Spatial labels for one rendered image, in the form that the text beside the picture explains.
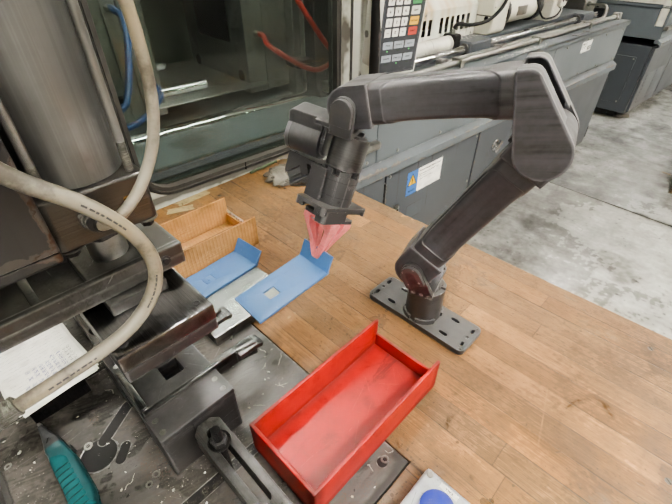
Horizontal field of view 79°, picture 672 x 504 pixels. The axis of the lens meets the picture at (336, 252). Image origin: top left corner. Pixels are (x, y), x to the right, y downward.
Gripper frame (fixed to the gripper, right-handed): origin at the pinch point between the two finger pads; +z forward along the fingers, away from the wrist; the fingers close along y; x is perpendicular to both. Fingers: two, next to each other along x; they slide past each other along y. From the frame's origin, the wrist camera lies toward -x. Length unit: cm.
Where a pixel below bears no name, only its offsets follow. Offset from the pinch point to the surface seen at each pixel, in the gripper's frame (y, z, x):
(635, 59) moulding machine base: -417, -133, -60
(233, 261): 1.2, 11.4, -19.4
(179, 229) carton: 5.1, 11.2, -34.8
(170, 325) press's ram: 29.9, 0.7, 10.1
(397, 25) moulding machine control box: -59, -49, -46
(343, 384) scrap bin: 3.0, 14.6, 15.3
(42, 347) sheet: 33.0, 22.8, -18.7
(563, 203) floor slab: -262, -5, -26
